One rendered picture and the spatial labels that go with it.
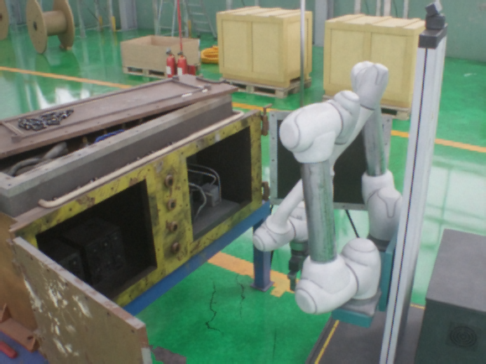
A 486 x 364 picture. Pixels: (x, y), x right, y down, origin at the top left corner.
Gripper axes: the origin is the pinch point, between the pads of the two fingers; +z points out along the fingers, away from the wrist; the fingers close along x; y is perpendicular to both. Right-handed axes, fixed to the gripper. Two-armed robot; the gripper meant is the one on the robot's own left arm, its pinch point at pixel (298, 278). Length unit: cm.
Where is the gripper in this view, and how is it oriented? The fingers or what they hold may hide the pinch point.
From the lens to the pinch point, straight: 231.7
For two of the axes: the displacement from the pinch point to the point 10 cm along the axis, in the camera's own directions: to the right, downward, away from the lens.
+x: -4.4, 4.0, -8.1
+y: -9.0, -1.7, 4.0
